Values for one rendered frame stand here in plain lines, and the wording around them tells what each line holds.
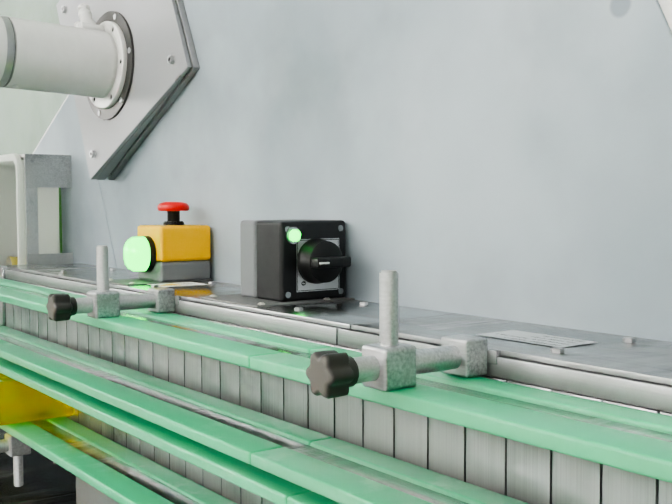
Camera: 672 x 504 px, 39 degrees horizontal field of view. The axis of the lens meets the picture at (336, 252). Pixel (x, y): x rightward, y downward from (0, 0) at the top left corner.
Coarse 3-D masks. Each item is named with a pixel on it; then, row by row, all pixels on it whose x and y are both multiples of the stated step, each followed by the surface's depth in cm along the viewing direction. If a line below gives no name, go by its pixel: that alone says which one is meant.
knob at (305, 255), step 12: (312, 240) 92; (324, 240) 92; (300, 252) 91; (312, 252) 90; (324, 252) 91; (336, 252) 92; (300, 264) 91; (312, 264) 90; (324, 264) 90; (336, 264) 90; (348, 264) 91; (312, 276) 91; (324, 276) 91; (336, 276) 92
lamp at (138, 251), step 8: (128, 240) 116; (136, 240) 115; (144, 240) 115; (152, 240) 116; (128, 248) 115; (136, 248) 114; (144, 248) 115; (152, 248) 115; (128, 256) 115; (136, 256) 114; (144, 256) 115; (152, 256) 115; (128, 264) 115; (136, 264) 115; (144, 264) 115; (152, 264) 115
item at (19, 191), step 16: (0, 160) 160; (16, 160) 153; (0, 176) 167; (16, 176) 153; (0, 192) 167; (16, 192) 153; (0, 208) 167; (16, 208) 168; (0, 224) 167; (16, 224) 168; (0, 240) 167; (16, 240) 169; (0, 256) 167; (16, 256) 169
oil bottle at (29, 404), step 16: (0, 384) 118; (16, 384) 119; (0, 400) 118; (16, 400) 119; (32, 400) 121; (48, 400) 122; (0, 416) 118; (16, 416) 120; (32, 416) 121; (48, 416) 122; (64, 416) 124
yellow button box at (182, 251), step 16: (176, 224) 118; (160, 240) 114; (176, 240) 115; (192, 240) 117; (208, 240) 118; (160, 256) 115; (176, 256) 116; (192, 256) 117; (208, 256) 118; (144, 272) 118; (160, 272) 115; (176, 272) 116; (192, 272) 117; (208, 272) 118
